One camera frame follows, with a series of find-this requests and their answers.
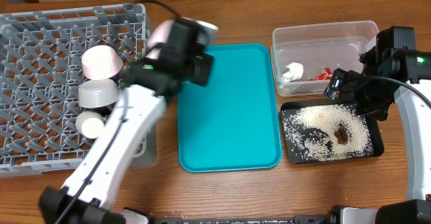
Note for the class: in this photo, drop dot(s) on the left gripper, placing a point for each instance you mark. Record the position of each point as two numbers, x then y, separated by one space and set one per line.
180 35

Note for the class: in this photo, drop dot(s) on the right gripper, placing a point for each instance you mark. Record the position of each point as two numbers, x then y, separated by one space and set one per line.
347 80

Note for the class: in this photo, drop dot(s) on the red snack wrapper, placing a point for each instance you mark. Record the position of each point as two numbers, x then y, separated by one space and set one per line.
323 75

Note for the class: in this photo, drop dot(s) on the food scraps and rice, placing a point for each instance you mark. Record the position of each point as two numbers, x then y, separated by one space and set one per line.
330 133

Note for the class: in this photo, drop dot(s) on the white tissue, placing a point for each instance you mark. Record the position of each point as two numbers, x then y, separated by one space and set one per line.
294 72

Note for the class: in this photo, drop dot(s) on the small pink bowl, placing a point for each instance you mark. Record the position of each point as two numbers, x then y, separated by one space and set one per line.
101 62

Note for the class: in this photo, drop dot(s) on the grey metal bowl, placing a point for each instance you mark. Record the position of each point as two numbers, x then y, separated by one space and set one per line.
97 93

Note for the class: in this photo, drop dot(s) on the white paper cup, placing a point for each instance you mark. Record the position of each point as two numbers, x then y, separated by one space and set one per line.
90 124

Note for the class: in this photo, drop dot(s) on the large white plate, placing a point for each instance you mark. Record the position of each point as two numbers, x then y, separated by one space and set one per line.
160 34

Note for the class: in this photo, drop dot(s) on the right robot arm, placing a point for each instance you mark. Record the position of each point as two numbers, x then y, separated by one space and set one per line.
398 76

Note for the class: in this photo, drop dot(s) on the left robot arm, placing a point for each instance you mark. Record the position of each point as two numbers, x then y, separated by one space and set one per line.
89 193

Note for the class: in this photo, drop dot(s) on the black food waste tray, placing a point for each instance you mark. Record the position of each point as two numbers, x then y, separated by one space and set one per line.
377 140

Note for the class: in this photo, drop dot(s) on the teal serving tray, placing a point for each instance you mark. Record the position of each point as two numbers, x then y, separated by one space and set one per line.
232 123

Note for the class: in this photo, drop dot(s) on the grey plastic dish rack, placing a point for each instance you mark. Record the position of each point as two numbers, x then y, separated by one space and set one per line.
40 76

